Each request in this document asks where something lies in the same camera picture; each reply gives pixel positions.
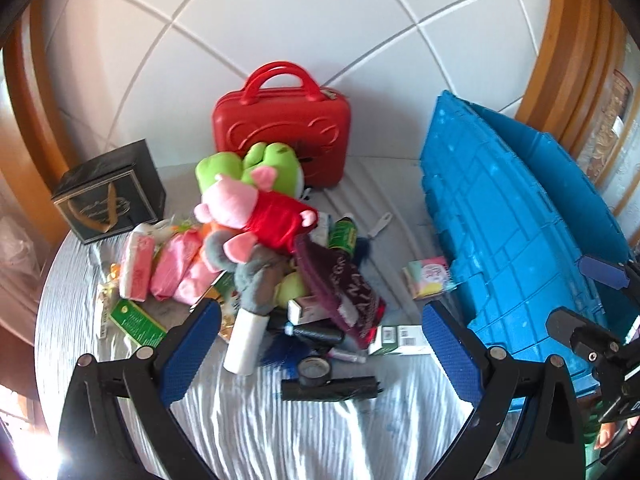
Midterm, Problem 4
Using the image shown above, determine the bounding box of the black garbage bag roll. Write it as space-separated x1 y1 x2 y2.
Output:
267 312 345 346

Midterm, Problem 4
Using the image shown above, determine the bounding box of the blue plastic crate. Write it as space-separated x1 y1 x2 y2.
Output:
418 90 634 401

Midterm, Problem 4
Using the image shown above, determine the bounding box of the green card box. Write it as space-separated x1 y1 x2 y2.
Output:
110 299 167 348

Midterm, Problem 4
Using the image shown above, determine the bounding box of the yellow candy wrapper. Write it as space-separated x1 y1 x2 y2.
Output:
96 263 120 340

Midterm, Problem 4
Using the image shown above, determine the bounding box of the white bag roll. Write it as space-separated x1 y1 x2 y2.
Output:
222 309 269 376

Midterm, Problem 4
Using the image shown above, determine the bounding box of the green white medicine box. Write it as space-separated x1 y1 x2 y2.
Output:
368 325 433 356

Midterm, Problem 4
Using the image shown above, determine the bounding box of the red white tissue pack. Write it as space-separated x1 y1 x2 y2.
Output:
119 223 155 302

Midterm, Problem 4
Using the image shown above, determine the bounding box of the pastel tissue pack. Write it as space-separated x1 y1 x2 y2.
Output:
402 256 456 300

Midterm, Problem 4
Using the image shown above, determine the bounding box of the pink soft pouch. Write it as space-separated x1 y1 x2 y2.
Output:
172 255 220 306

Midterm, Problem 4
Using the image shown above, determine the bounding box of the orange green snack packet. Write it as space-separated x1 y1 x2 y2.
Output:
198 272 241 342

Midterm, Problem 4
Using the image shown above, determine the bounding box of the white ointment tube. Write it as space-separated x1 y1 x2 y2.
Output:
326 348 367 364

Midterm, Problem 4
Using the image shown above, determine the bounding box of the black flat bar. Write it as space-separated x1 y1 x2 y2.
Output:
281 376 383 402

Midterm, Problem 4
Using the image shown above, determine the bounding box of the blue feather duster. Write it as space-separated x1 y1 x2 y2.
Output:
260 334 307 377

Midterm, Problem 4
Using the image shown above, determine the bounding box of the pink wipes pack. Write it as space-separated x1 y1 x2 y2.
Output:
150 229 202 301

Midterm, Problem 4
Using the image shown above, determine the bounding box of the grey mouse plush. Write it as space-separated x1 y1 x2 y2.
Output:
203 230 291 316

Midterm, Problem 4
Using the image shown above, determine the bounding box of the black tape roll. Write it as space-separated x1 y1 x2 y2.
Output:
297 356 332 388

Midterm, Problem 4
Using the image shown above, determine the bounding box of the white plastic clip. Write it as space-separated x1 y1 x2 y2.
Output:
367 212 394 240

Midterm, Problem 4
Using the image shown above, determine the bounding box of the small green plush ball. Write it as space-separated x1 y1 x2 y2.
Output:
273 272 309 308

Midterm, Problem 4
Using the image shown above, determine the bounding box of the black gift bag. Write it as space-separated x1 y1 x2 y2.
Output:
51 140 166 245

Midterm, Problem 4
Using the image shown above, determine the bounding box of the maroon knit beanie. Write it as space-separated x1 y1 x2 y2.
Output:
294 235 386 350

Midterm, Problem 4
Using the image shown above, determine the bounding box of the pink pig plush red shirt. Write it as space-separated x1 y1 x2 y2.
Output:
194 174 319 263

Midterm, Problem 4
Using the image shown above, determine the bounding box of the green frog plush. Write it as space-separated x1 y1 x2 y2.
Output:
195 142 304 198

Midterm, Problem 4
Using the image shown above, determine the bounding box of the red hard-shell case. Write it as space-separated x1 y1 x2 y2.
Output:
212 61 352 188

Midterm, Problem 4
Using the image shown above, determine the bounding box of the wooden door frame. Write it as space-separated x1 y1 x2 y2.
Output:
515 0 627 157

